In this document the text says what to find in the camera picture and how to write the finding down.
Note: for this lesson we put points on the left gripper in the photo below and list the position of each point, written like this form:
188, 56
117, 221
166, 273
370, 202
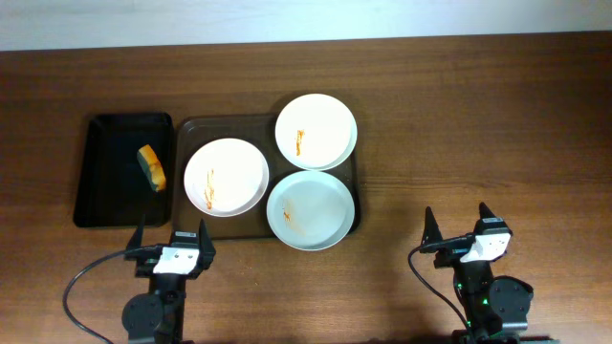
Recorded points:
144, 253

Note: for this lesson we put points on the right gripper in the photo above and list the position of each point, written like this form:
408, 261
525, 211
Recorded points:
449, 244

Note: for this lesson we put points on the pink white plate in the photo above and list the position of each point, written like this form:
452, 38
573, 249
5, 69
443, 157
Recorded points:
226, 177

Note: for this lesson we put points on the yellow green sponge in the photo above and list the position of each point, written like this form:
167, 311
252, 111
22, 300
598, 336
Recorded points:
152, 168

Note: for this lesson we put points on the pale blue plate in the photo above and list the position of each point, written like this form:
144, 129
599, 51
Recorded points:
310, 210

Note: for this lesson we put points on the cream white plate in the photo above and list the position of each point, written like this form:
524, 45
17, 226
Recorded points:
316, 132

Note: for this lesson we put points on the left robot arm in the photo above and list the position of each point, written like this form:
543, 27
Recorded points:
157, 316

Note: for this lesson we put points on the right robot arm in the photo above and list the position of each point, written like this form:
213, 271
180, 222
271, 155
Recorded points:
495, 307

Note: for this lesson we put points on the black plastic tray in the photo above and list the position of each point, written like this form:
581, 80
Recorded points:
113, 191

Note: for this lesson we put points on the brown plastic tray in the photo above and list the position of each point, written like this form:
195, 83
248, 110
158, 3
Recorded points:
195, 133

